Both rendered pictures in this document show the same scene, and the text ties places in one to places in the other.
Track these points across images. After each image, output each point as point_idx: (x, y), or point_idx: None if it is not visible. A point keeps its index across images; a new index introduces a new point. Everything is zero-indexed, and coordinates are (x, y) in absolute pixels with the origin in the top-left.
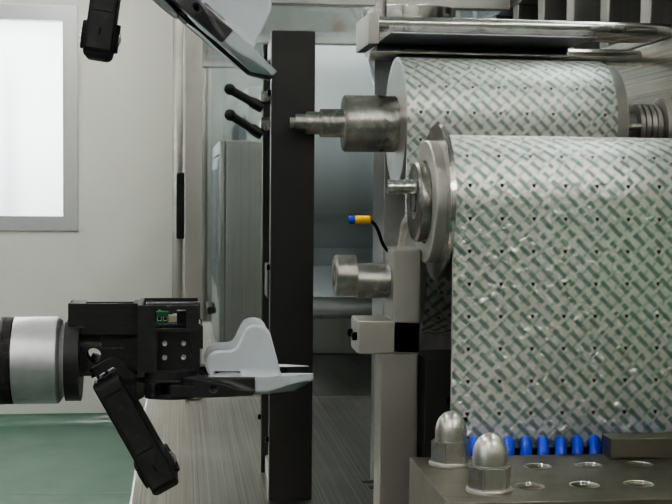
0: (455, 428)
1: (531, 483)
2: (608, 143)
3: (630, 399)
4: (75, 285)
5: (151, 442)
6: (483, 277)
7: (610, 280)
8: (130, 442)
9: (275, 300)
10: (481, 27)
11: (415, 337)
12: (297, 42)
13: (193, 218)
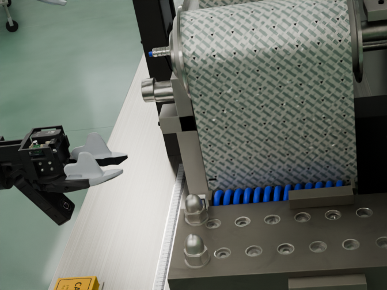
0: (193, 206)
1: (226, 248)
2: (288, 11)
3: (311, 161)
4: None
5: (50, 205)
6: (211, 108)
7: (291, 101)
8: (40, 206)
9: (148, 60)
10: None
11: (192, 123)
12: None
13: None
